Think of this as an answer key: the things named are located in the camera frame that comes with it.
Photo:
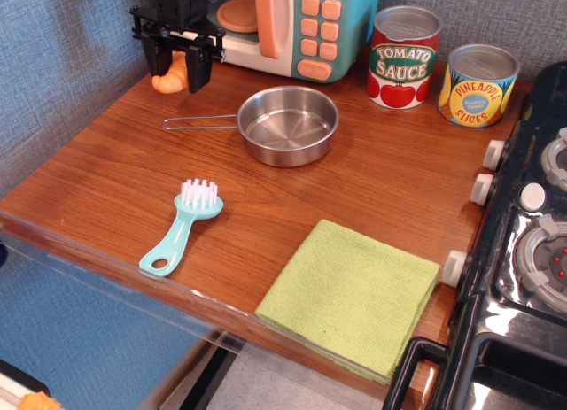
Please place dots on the teal dish brush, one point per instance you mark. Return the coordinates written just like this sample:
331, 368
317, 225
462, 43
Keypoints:
198, 200

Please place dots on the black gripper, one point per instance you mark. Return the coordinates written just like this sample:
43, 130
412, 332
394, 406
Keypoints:
178, 16

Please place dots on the black toy stove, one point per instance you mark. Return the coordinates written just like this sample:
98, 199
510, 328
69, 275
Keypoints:
507, 342

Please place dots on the teal toy microwave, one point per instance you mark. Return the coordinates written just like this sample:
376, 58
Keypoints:
310, 40

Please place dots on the tomato sauce can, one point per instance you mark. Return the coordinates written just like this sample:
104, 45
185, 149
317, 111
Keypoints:
402, 54

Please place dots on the orange toy croissant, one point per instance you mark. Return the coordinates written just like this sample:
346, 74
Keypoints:
176, 79

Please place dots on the pineapple slices can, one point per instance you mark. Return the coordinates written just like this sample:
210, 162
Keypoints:
477, 86

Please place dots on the white stove knob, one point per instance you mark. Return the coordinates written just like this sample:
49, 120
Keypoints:
493, 154
453, 268
481, 188

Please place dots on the white stove knob bottom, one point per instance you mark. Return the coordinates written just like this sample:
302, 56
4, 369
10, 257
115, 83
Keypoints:
453, 268

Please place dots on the orange fuzzy object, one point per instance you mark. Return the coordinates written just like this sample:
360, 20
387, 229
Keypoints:
38, 401

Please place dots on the white stove knob top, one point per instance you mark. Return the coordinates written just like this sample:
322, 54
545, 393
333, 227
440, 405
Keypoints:
493, 154

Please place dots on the green folded cloth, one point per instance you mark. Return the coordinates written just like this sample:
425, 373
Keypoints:
351, 298

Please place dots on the clear acrylic edge guard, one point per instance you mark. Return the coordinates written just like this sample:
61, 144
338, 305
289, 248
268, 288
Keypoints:
195, 302

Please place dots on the steel pan with wire handle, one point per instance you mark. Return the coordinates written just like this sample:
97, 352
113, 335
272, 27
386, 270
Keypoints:
284, 126

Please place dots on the white stove knob middle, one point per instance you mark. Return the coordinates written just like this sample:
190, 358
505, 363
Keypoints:
481, 188

